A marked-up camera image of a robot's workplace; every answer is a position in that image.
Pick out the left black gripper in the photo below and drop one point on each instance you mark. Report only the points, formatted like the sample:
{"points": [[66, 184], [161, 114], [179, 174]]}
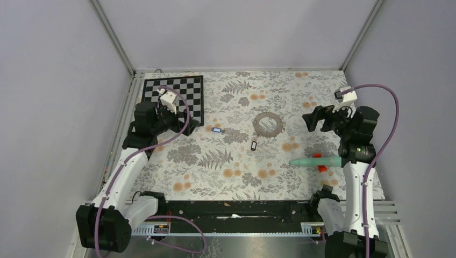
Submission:
{"points": [[178, 124]]}

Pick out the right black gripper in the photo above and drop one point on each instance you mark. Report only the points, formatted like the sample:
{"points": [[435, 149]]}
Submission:
{"points": [[322, 113]]}

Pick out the blue key tag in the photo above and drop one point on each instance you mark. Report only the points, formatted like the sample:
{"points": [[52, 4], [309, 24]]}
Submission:
{"points": [[216, 130]]}

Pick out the black key tag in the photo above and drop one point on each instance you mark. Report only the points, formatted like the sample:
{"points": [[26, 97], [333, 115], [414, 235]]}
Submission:
{"points": [[254, 145]]}

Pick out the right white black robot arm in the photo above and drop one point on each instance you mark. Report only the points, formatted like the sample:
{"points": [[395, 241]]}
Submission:
{"points": [[353, 232]]}

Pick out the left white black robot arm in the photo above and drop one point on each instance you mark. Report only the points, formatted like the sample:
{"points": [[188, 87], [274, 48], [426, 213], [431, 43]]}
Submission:
{"points": [[107, 223]]}

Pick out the teal cylindrical tool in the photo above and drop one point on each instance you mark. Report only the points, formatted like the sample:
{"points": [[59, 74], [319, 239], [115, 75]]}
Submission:
{"points": [[313, 162]]}

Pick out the orange plastic piece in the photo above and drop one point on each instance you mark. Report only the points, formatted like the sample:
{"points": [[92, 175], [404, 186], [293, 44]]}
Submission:
{"points": [[321, 168]]}

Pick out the floral table mat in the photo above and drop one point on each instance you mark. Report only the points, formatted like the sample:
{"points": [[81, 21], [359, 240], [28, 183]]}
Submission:
{"points": [[221, 166]]}

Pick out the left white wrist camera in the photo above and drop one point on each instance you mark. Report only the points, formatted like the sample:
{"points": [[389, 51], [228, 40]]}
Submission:
{"points": [[168, 99]]}

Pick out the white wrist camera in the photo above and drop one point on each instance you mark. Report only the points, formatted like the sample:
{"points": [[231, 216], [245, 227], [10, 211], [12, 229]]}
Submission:
{"points": [[345, 96], [168, 99]]}

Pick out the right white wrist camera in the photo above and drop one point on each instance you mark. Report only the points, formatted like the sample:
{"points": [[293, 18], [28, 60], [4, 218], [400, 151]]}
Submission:
{"points": [[345, 96]]}

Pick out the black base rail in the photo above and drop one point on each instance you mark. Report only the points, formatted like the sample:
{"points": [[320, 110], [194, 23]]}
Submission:
{"points": [[231, 215]]}

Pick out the slotted cable duct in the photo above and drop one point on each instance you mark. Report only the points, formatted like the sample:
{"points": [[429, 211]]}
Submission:
{"points": [[230, 229]]}

